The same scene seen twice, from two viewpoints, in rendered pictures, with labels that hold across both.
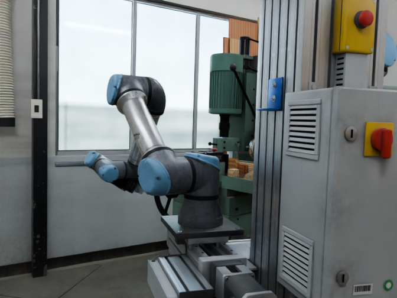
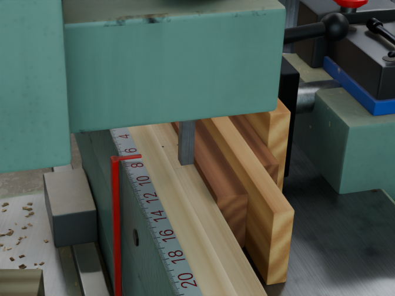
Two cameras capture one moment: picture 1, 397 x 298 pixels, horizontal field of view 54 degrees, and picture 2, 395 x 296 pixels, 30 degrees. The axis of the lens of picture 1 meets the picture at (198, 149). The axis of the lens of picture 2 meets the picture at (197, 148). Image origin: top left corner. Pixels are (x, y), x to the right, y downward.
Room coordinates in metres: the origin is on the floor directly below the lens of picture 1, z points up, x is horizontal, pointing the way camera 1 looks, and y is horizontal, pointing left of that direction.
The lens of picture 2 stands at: (2.49, 0.04, 1.21)
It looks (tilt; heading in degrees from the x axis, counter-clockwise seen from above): 30 degrees down; 203
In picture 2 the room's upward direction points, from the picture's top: 2 degrees clockwise
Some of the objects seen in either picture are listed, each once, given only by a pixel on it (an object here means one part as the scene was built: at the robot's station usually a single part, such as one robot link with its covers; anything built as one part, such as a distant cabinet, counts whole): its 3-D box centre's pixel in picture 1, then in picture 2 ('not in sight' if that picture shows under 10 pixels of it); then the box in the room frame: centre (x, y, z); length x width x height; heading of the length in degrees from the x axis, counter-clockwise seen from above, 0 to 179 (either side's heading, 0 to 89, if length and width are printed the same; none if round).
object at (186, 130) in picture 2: not in sight; (186, 130); (2.09, -0.13, 0.97); 0.01 x 0.01 x 0.05; 41
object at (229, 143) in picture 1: (226, 145); (157, 59); (2.10, -0.15, 1.03); 0.14 x 0.07 x 0.09; 131
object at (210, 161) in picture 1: (199, 172); not in sight; (1.28, -0.01, 0.98); 0.13 x 0.12 x 0.14; 124
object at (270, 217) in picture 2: not in sight; (219, 152); (2.03, -0.13, 0.93); 0.24 x 0.01 x 0.06; 41
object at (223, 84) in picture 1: (225, 84); not in sight; (2.09, -0.13, 1.35); 0.18 x 0.18 x 0.31
